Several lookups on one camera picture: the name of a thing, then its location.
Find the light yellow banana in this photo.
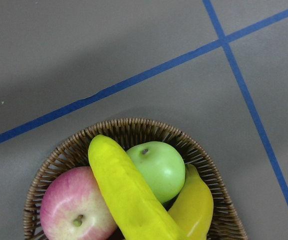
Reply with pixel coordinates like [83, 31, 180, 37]
[88, 134, 188, 240]

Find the deep yellow banana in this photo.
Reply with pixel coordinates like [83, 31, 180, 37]
[168, 164, 214, 240]

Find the brown wicker basket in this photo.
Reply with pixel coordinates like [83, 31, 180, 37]
[23, 118, 249, 240]

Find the green apple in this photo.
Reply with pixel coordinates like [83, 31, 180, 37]
[126, 141, 186, 204]

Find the pink red apple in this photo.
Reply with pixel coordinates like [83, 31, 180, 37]
[40, 166, 117, 240]

